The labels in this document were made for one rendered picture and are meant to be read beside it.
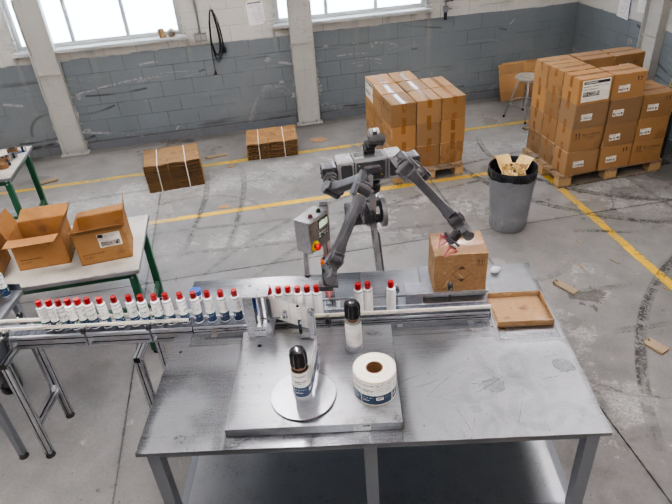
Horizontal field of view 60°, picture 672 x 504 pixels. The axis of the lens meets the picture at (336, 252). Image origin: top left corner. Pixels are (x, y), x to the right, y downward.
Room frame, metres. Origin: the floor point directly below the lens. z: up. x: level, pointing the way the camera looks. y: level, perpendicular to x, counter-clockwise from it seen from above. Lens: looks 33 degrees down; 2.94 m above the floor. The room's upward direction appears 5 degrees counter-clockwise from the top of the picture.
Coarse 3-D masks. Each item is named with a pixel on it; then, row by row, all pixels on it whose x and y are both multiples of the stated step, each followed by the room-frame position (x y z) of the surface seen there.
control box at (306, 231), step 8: (312, 208) 2.70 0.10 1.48; (304, 216) 2.62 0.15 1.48; (312, 216) 2.61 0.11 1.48; (320, 216) 2.62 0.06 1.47; (296, 224) 2.59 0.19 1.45; (304, 224) 2.56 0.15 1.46; (312, 224) 2.56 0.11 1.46; (328, 224) 2.67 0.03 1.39; (296, 232) 2.59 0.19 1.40; (304, 232) 2.56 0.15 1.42; (312, 232) 2.56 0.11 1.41; (328, 232) 2.66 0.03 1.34; (296, 240) 2.60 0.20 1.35; (304, 240) 2.56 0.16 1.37; (312, 240) 2.55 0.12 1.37; (320, 240) 2.60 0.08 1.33; (328, 240) 2.66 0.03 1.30; (304, 248) 2.57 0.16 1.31; (312, 248) 2.54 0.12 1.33
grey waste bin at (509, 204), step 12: (492, 180) 4.72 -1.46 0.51; (492, 192) 4.72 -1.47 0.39; (504, 192) 4.61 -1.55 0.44; (516, 192) 4.57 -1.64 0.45; (528, 192) 4.60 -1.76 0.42; (492, 204) 4.72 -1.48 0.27; (504, 204) 4.62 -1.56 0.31; (516, 204) 4.59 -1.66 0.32; (528, 204) 4.64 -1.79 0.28; (492, 216) 4.73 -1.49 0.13; (504, 216) 4.62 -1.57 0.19; (516, 216) 4.59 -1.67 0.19; (492, 228) 4.71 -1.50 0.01; (504, 228) 4.62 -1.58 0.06; (516, 228) 4.60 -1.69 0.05
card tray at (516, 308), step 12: (492, 300) 2.61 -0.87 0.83; (504, 300) 2.60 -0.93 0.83; (516, 300) 2.59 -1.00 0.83; (528, 300) 2.58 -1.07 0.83; (540, 300) 2.58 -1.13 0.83; (492, 312) 2.51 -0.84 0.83; (504, 312) 2.50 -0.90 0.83; (516, 312) 2.49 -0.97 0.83; (528, 312) 2.48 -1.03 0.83; (540, 312) 2.47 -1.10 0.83; (504, 324) 2.38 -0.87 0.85; (516, 324) 2.38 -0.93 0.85; (528, 324) 2.37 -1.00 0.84; (540, 324) 2.37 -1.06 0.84; (552, 324) 2.37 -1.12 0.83
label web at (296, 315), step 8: (272, 304) 2.51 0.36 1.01; (280, 304) 2.48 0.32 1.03; (288, 304) 2.45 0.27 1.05; (272, 312) 2.51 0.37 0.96; (280, 312) 2.48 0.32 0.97; (288, 312) 2.45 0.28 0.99; (296, 312) 2.43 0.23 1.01; (304, 312) 2.40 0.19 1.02; (288, 320) 2.46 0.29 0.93; (296, 320) 2.43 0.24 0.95; (304, 320) 2.41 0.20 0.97
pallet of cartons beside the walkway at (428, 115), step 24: (408, 72) 6.93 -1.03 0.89; (384, 96) 6.13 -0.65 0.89; (408, 96) 6.07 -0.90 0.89; (432, 96) 6.01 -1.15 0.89; (456, 96) 5.95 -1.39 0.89; (384, 120) 6.11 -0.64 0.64; (408, 120) 5.86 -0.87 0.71; (432, 120) 5.91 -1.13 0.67; (456, 120) 5.94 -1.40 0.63; (384, 144) 6.14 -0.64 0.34; (408, 144) 5.86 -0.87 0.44; (432, 144) 5.91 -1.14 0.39; (456, 144) 5.95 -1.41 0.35; (432, 168) 5.86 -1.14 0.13; (456, 168) 5.91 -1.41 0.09
